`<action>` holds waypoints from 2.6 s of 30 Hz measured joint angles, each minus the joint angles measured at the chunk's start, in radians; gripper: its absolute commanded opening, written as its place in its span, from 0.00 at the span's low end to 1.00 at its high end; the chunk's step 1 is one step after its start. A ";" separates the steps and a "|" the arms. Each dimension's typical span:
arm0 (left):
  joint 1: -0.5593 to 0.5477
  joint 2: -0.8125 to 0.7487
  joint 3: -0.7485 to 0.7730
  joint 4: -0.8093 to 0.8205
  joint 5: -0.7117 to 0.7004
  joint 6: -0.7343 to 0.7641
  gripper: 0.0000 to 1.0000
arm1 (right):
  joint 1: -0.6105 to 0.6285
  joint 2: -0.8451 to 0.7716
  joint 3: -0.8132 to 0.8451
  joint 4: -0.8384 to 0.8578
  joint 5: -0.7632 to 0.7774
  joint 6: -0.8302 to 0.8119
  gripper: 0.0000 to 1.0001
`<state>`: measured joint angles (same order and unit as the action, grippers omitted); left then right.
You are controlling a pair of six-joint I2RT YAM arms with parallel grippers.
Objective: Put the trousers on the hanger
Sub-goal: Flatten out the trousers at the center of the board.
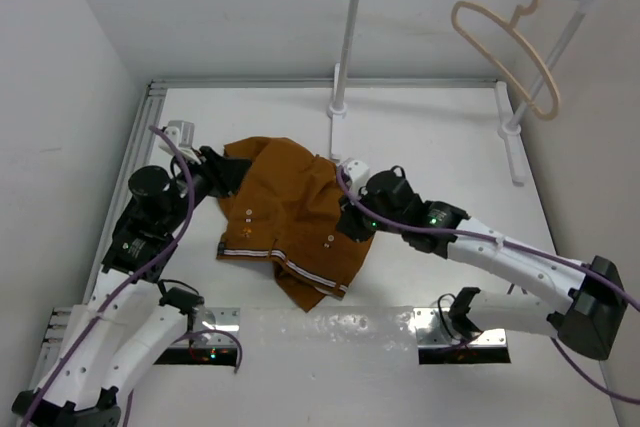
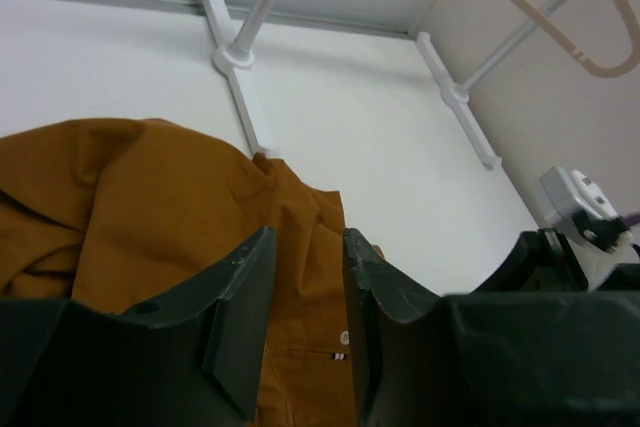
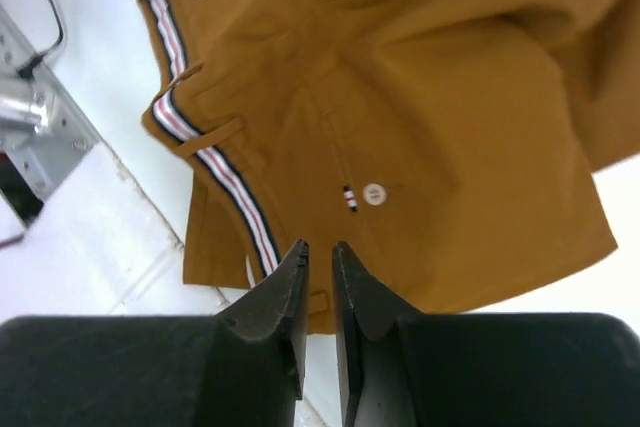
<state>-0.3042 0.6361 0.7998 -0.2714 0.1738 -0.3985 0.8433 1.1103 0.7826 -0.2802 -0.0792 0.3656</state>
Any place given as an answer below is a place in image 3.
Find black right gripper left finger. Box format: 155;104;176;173
215;240;309;422

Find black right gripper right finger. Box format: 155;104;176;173
332;242;415;426

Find brown trousers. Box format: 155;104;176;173
138;0;639;334

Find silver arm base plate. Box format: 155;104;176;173
1;12;101;224

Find black cable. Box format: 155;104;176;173
0;0;66;79

